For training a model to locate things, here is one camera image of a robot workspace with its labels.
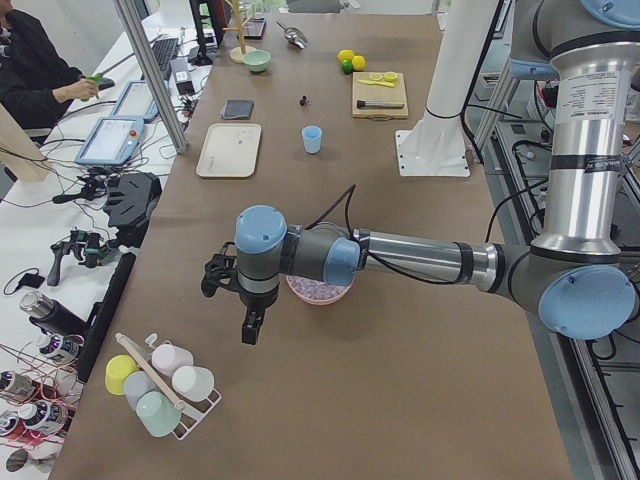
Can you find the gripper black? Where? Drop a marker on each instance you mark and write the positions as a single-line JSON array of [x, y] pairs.
[[256, 300]]

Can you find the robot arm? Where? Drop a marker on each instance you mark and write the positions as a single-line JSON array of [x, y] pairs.
[[569, 275]]

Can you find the white cup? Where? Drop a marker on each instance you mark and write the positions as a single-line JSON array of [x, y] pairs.
[[193, 382]]

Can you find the pink cup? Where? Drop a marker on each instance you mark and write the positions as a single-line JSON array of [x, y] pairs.
[[168, 358]]

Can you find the white cup rack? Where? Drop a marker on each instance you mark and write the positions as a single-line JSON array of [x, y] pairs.
[[192, 413]]

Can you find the grey cup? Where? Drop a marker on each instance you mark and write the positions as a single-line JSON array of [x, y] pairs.
[[136, 385]]

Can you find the mint green cup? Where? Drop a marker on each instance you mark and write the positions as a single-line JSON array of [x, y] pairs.
[[157, 413]]

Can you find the yellow cup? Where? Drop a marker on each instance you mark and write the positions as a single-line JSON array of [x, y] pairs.
[[118, 369]]

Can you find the blue cup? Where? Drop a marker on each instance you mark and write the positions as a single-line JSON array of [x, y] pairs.
[[312, 138]]

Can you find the pink bowl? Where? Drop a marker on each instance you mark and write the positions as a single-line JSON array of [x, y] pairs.
[[316, 292]]

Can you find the beige tray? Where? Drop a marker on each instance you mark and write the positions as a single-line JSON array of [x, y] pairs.
[[229, 150]]

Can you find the black device stand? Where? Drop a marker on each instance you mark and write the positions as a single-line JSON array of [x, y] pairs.
[[131, 200]]

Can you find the black thermos bottle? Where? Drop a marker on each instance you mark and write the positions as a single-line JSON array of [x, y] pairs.
[[50, 315]]

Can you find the grey folded cloth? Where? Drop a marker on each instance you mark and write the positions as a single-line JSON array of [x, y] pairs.
[[237, 109]]

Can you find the teach pendant near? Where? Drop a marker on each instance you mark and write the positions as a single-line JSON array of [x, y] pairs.
[[112, 141]]

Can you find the teach pendant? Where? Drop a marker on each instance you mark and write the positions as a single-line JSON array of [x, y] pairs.
[[136, 101], [112, 141]]

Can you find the teach pendant far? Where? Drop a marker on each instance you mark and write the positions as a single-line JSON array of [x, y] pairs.
[[136, 101]]

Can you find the wooden cutting board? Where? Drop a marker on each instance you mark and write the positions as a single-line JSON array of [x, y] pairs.
[[378, 93]]

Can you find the green bowl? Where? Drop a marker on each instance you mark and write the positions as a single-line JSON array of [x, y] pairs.
[[257, 61]]

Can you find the wooden mug tree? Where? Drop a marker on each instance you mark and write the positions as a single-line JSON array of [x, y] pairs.
[[238, 54]]

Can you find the yellow knife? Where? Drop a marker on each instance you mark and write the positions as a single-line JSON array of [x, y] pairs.
[[381, 83]]

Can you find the green lime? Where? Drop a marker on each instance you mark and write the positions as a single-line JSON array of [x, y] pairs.
[[346, 67]]

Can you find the yellow lemon front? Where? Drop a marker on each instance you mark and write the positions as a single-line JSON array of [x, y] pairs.
[[359, 63]]

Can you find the yellow lemon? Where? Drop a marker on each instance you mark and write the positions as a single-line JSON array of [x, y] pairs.
[[345, 55], [359, 63]]

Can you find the yellow lemon back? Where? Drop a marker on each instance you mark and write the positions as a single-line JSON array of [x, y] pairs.
[[345, 55]]

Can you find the black keyboard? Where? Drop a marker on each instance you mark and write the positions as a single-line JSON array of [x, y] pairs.
[[164, 51]]

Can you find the metal scoop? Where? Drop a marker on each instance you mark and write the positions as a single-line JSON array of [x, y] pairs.
[[293, 36]]

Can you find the seated person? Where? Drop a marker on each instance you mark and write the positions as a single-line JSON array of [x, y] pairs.
[[37, 85]]

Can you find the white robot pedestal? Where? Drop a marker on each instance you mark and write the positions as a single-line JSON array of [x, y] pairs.
[[435, 146]]

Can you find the aluminium frame post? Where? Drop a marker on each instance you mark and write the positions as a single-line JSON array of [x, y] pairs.
[[139, 41]]

